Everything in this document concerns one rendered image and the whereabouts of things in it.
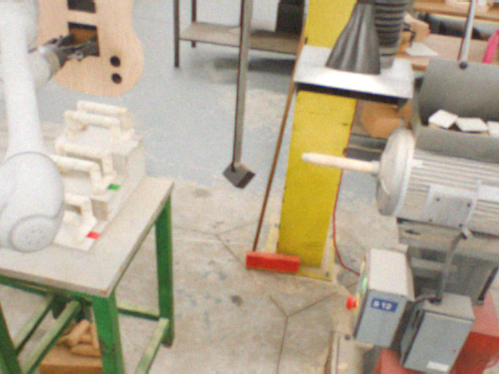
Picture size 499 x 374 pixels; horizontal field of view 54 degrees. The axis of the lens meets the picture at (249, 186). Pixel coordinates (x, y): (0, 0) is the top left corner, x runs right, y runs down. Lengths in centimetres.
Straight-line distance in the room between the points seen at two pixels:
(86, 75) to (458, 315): 135
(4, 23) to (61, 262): 70
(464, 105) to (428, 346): 72
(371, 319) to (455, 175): 43
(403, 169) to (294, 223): 144
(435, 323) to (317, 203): 121
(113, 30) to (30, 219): 90
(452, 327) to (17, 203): 121
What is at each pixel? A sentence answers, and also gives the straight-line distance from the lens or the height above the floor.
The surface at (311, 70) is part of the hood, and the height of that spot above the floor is 152.
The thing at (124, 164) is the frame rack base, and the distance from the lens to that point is 173.
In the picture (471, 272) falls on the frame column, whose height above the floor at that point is 102.
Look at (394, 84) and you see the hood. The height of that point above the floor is 152.
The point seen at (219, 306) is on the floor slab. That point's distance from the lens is 265.
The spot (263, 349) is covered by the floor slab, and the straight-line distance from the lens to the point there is 249.
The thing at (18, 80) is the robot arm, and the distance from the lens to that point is 114.
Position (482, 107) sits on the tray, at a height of 145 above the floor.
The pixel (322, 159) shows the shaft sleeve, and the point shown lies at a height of 126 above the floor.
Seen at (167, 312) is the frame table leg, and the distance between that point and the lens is 228.
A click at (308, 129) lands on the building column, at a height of 89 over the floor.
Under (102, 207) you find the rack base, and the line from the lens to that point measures 166.
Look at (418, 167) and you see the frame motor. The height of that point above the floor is 133.
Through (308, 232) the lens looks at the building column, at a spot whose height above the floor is 27.
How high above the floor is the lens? 198
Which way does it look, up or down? 35 degrees down
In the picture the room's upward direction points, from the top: 5 degrees clockwise
